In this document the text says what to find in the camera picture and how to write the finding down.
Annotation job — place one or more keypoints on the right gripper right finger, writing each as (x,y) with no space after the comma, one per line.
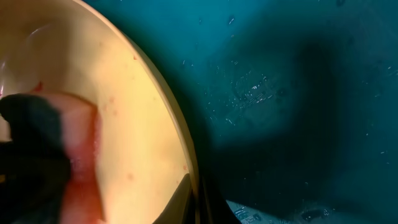
(213,207)

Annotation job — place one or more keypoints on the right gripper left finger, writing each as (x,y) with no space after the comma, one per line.
(181,207)

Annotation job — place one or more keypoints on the white plate with red stain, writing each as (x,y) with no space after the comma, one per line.
(144,148)

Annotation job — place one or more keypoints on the teal plastic serving tray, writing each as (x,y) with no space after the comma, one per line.
(292,105)

